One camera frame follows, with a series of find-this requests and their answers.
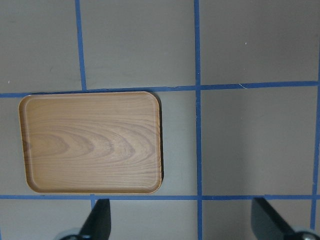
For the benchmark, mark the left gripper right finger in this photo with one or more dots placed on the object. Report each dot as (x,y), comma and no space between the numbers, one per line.
(267,224)

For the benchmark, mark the wooden tray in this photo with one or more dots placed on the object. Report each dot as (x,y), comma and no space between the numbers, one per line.
(81,143)

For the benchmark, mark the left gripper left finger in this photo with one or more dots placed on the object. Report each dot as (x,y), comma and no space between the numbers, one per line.
(98,224)

